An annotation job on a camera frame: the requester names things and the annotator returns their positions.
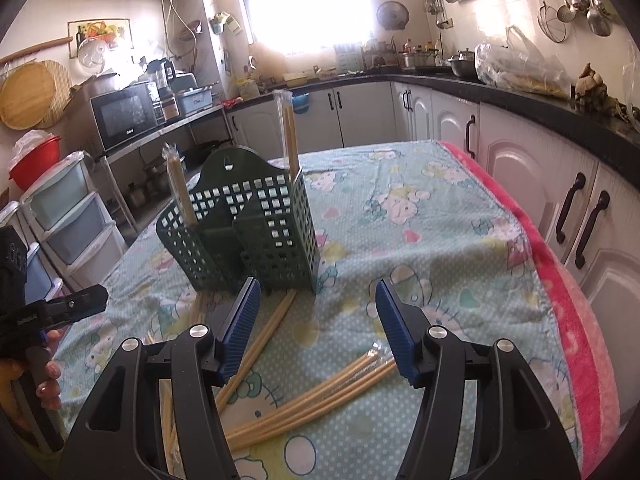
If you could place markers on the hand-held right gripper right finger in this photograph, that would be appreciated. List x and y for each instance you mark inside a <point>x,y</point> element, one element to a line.
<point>395,330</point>

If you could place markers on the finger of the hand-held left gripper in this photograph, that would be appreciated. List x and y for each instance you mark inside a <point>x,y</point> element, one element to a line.
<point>75,302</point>

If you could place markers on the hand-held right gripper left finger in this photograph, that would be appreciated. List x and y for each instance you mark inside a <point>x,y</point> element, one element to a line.
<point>240,330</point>

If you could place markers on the black plastic utensil basket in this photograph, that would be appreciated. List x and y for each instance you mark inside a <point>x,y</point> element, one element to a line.
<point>280,210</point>

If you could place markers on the person's left hand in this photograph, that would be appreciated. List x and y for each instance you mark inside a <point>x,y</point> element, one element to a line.
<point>50,372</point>

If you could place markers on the plastic drawer unit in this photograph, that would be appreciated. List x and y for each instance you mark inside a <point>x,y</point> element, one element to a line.
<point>65,220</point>

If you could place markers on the red plastic basin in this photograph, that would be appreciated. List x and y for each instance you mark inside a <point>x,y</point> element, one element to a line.
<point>35,162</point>

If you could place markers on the cartoon printed green blanket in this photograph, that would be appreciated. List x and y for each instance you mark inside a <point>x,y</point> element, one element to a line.
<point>425,210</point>

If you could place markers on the round wooden cutting board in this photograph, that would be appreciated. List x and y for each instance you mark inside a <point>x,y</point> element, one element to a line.
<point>25,97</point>

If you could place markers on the metal kitchen shelf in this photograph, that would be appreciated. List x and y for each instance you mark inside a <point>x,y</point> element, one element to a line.
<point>150,135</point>

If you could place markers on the round bamboo mat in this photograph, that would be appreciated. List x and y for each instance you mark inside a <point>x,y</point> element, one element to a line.
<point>62,85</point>

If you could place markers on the black microwave oven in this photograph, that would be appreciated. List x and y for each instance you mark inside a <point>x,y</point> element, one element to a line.
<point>125,115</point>

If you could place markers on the wooden rolling pin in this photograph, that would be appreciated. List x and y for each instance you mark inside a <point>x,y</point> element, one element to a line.
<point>35,50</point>

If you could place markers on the blue hanging holder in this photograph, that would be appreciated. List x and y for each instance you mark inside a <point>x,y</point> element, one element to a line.
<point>300,102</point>

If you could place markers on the light blue storage container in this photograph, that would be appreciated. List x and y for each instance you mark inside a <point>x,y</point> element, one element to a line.
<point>192,96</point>

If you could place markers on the black kitchen countertop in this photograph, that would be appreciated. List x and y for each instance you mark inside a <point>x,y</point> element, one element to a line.
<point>550,110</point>

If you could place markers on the clear plastic food bag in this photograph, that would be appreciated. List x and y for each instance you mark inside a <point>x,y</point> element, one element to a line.
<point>520,70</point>

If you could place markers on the ginger root pile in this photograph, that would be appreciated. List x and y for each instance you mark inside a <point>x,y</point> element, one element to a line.
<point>592,85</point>

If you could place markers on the hanging kitchen tools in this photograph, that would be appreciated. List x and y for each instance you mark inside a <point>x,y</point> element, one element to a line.
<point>435,5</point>

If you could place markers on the kitchen window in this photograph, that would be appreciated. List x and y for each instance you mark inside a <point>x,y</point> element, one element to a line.
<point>300,0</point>

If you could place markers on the metal mesh strainer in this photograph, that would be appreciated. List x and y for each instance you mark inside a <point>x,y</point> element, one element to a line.
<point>552,22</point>

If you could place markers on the fruit wall poster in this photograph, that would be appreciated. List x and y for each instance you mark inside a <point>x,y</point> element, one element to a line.
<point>117,27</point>

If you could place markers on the green wall organizer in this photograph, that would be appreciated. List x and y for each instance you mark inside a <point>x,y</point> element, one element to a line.
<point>222,22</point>

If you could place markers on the round wall fan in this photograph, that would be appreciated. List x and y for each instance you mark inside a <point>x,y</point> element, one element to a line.
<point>392,14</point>

